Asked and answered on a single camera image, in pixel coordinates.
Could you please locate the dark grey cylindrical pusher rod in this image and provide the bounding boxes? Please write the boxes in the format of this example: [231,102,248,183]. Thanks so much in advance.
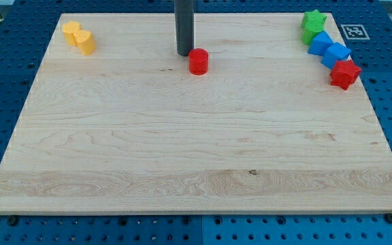
[174,0,194,56]

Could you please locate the red cylinder block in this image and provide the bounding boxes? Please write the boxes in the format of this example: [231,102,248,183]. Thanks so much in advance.
[189,48,209,76]

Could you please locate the green star block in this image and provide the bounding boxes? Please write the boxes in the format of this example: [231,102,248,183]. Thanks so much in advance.
[301,10,327,29]

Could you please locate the red star block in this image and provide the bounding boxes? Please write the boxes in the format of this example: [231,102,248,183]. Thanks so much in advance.
[330,60,362,91]

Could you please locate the yellow block right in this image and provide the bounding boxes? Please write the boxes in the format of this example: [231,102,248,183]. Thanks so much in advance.
[73,29,96,56]

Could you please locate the yellow block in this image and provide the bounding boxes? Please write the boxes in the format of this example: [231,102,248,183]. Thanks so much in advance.
[73,29,96,56]
[62,21,82,46]

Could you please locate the wooden board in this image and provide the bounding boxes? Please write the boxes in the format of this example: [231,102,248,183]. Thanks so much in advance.
[0,13,392,215]

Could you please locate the yellow block left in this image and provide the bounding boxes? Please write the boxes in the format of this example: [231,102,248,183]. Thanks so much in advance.
[62,21,82,46]

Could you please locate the green cylinder block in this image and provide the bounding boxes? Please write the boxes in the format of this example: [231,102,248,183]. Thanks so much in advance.
[301,23,324,45]

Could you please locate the blue block left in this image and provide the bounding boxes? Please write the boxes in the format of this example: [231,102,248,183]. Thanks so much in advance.
[308,31,334,56]

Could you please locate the blue cube block right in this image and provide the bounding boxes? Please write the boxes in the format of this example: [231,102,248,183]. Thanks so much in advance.
[321,42,351,69]

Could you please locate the white fiducial marker tag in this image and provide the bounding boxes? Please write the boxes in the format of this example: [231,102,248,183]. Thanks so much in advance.
[341,24,370,40]

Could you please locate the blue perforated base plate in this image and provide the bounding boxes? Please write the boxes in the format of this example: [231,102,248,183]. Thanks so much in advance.
[0,0,392,244]

